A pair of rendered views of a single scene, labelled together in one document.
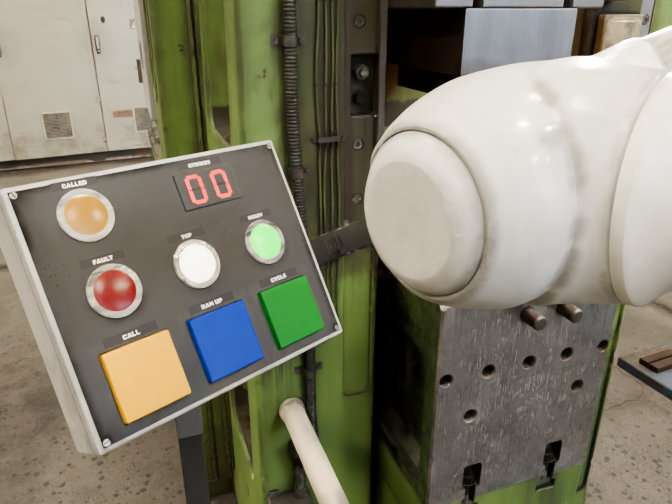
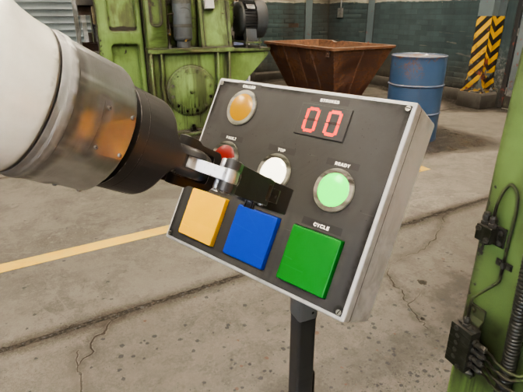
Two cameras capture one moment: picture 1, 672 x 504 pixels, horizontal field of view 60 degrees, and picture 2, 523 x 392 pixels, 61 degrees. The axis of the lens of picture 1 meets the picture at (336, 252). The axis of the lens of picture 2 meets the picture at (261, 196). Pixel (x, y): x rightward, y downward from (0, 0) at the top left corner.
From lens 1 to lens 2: 70 cm
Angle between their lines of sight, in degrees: 78
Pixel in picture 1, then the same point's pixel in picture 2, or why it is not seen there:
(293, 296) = (315, 248)
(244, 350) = (251, 251)
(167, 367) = (209, 220)
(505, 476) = not seen: outside the picture
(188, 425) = (294, 307)
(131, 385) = (191, 213)
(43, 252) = (212, 119)
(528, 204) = not seen: outside the picture
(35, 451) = not seen: hidden behind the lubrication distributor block
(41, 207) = (227, 94)
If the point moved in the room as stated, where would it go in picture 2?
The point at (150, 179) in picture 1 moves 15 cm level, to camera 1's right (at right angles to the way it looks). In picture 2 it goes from (289, 99) to (307, 124)
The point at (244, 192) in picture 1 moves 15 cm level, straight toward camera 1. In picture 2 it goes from (349, 140) to (234, 148)
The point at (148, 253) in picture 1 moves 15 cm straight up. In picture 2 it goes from (253, 148) to (252, 42)
